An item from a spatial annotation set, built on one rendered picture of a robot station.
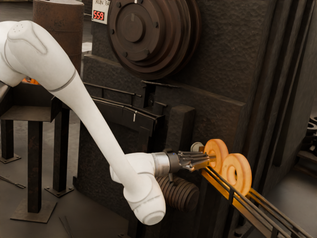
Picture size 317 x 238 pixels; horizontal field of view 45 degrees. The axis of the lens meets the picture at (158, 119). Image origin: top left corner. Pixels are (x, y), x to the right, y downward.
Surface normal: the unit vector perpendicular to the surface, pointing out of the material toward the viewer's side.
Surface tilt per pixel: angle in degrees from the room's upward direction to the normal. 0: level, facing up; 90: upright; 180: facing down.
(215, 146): 90
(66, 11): 90
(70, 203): 0
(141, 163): 20
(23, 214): 0
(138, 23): 90
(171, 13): 64
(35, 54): 92
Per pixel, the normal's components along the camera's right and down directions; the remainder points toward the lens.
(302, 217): 0.13, -0.92
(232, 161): -0.94, 0.00
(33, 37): 0.58, -0.05
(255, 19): -0.59, 0.22
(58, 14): 0.22, 0.38
